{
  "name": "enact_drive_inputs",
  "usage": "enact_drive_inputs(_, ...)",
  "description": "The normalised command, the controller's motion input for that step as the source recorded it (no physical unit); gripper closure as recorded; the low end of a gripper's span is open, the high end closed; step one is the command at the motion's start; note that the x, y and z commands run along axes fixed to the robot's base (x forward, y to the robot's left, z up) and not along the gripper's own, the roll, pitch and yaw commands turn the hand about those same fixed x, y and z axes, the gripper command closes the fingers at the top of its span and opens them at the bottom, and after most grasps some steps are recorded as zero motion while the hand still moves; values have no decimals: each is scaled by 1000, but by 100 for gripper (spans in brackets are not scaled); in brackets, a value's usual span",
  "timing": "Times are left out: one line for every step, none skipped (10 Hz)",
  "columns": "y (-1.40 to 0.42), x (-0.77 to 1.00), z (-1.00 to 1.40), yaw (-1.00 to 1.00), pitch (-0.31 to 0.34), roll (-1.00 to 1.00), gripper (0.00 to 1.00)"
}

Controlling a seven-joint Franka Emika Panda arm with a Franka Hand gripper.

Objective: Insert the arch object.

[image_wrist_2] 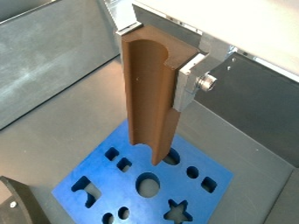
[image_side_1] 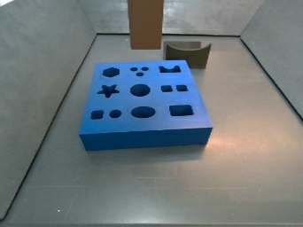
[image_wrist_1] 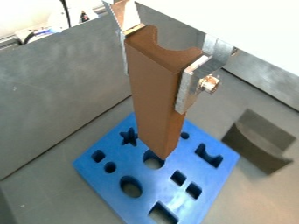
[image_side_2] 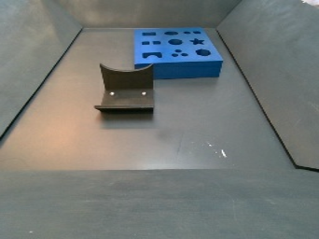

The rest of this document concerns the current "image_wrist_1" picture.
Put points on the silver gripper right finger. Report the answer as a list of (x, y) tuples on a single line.
[(197, 76)]

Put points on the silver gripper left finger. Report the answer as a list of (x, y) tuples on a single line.
[(126, 15)]

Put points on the brown arch block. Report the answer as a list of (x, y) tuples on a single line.
[(156, 71)]

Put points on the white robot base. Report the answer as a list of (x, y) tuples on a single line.
[(55, 16)]

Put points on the dark grey foam holder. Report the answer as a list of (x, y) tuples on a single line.
[(260, 141)]

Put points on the blue shape sorter board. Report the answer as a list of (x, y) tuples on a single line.
[(153, 190)]

